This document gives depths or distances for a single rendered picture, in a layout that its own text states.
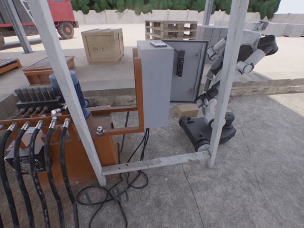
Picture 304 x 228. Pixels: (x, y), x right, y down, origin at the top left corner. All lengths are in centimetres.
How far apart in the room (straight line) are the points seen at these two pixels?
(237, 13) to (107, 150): 129
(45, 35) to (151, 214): 143
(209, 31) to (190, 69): 282
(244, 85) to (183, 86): 221
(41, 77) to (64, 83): 264
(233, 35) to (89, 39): 362
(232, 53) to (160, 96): 51
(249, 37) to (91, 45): 346
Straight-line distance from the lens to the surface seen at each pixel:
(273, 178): 208
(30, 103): 137
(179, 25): 336
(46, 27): 80
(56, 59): 82
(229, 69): 101
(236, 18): 94
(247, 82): 356
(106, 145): 130
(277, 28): 1503
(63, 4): 1110
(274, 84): 407
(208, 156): 161
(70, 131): 116
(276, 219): 182
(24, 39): 736
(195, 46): 137
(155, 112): 108
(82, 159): 144
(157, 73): 94
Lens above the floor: 141
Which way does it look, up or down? 35 degrees down
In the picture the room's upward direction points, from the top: straight up
